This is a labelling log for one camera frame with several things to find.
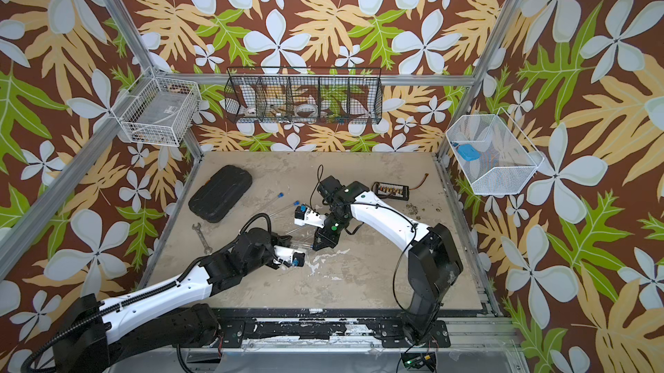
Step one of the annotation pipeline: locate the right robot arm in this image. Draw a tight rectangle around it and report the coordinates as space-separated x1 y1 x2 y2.
294 176 463 345

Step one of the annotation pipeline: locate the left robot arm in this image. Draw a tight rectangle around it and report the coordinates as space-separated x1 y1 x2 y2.
20 228 306 372

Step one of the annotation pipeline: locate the metal wrench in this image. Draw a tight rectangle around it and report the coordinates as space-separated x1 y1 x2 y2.
192 223 213 255

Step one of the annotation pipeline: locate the black tool case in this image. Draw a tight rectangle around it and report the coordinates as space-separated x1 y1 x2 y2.
188 165 252 224

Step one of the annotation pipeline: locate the blue item in basket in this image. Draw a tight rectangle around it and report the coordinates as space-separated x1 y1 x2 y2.
456 144 481 161

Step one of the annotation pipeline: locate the white mesh basket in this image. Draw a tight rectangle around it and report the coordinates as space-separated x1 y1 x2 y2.
445 110 545 197

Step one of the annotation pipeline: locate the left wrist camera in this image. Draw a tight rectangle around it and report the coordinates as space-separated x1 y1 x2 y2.
273 246 306 268

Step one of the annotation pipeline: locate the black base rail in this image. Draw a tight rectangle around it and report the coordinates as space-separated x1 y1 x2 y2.
199 308 451 350

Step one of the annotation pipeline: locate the black wire basket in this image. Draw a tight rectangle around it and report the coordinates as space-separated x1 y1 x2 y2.
222 67 384 125

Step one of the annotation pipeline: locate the white wire basket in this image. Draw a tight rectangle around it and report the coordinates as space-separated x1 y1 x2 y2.
116 77 202 147

